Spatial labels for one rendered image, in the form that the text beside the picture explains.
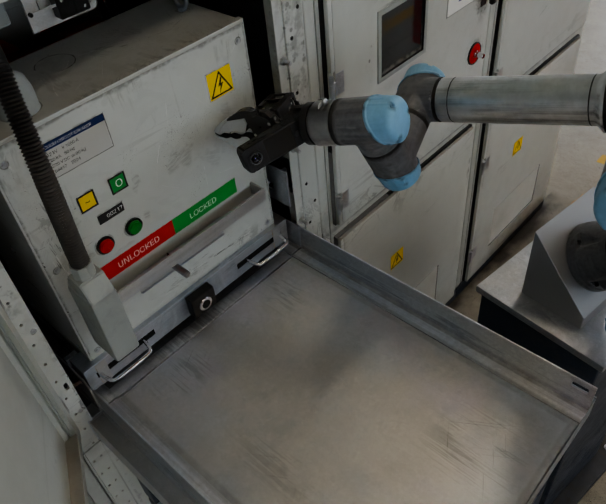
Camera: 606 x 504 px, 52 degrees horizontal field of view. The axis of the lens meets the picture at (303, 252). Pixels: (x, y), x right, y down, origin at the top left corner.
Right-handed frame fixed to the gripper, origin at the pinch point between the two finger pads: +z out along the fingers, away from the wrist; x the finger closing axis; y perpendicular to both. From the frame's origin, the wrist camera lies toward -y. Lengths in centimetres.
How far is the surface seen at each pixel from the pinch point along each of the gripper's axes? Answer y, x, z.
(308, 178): 17.3, -21.6, -2.0
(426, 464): -26, -49, -39
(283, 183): 11.7, -19.0, 0.2
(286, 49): 15.5, 7.9, -9.3
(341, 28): 27.3, 5.9, -14.4
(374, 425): -23, -47, -28
